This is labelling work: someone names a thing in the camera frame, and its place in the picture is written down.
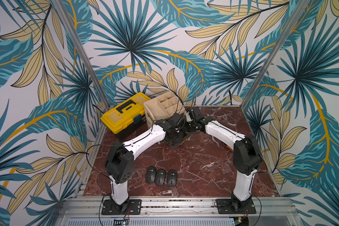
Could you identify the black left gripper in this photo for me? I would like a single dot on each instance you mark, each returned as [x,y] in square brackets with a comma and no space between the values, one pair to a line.
[181,134]

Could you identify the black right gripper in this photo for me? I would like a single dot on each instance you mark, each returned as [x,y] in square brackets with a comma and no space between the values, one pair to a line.
[190,124]

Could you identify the clear drawer gold handle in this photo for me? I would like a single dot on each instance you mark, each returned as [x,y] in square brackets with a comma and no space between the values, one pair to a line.
[180,138]

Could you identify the black computer mouse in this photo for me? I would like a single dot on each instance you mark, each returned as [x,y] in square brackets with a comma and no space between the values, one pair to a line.
[160,177]
[151,174]
[172,178]

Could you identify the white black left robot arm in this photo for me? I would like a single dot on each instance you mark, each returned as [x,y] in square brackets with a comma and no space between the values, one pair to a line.
[121,157]

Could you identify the beige drawer organizer cabinet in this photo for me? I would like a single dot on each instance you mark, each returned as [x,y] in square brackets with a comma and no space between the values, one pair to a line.
[162,107]

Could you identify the yellow black toolbox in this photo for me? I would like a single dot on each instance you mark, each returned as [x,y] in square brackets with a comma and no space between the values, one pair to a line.
[127,117]

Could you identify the orange handle screwdriver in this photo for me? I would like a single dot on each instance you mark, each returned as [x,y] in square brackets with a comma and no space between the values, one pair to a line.
[229,147]

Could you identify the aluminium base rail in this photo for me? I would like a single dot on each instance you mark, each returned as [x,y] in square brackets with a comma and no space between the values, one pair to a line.
[178,211]

